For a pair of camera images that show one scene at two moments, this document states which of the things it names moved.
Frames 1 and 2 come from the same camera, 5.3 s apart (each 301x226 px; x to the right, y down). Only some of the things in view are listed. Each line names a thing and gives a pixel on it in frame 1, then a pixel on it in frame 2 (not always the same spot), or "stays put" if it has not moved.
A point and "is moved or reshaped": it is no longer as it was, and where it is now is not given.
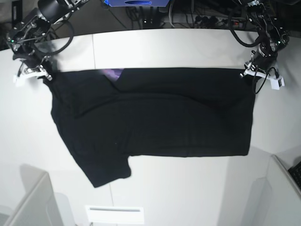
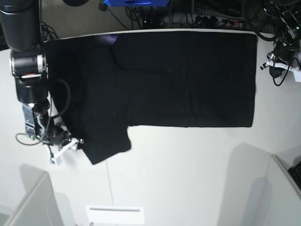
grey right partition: x=276 y=199 stays put
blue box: x=137 y=3 stays put
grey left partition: x=40 y=205 stays put
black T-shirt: x=107 y=116 is moved or reshaped
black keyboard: x=296 y=171 stays put
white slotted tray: x=115 y=214 stays put
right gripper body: x=264 y=65 -> x=282 y=58
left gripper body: x=31 y=65 -> x=60 y=138
